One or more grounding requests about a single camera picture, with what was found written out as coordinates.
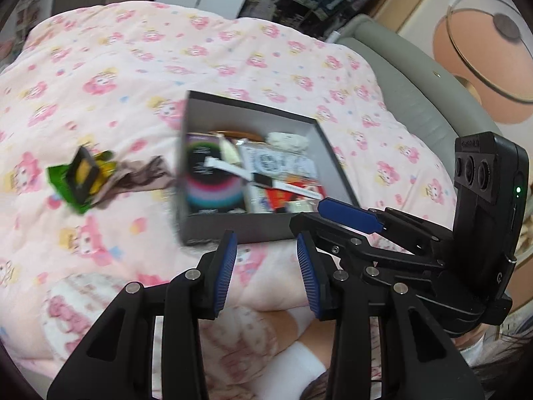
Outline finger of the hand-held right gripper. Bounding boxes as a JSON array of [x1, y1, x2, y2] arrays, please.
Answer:
[[317, 197, 455, 256], [289, 212, 447, 285]]

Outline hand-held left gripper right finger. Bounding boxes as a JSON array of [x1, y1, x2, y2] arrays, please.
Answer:
[[295, 230, 486, 400]]

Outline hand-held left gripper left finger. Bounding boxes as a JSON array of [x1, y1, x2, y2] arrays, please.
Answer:
[[47, 230, 238, 400]]

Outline grey cardboard box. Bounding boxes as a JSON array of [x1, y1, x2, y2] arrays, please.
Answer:
[[174, 89, 363, 246]]

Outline brown stocking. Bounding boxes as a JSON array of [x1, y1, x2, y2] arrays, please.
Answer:
[[89, 155, 178, 209]]

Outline green yellow snack packet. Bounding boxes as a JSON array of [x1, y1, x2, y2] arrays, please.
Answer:
[[46, 150, 117, 215]]

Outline red packet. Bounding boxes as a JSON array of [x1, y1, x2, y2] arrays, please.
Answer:
[[266, 179, 325, 209]]

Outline white blue patterned packet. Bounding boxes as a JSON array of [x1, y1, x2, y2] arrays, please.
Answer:
[[239, 142, 319, 184]]

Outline white crumpled cloth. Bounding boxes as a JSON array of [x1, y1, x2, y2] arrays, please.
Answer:
[[266, 132, 311, 155]]

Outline white strip with black end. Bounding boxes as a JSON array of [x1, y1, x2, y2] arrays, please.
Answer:
[[204, 156, 273, 190]]

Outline dark booklet with rainbow circle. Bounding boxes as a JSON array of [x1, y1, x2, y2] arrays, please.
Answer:
[[183, 132, 246, 216]]

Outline cream cone-shaped item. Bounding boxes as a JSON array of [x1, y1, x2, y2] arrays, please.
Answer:
[[219, 135, 242, 165]]

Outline person's dark hair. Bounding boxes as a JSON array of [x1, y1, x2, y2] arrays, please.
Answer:
[[470, 333, 533, 400]]

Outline grey padded headboard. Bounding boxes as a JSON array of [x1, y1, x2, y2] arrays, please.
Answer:
[[335, 13, 504, 201]]

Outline pink printed blanket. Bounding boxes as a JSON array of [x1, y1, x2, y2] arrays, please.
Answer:
[[0, 0, 463, 367]]

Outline orange wooden ring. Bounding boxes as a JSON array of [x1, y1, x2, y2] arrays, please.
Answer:
[[214, 130, 267, 142]]

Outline black square frame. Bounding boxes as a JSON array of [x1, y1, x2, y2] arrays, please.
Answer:
[[66, 146, 103, 209]]

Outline round orange wall decoration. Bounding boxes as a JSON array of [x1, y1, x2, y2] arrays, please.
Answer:
[[433, 0, 533, 123]]

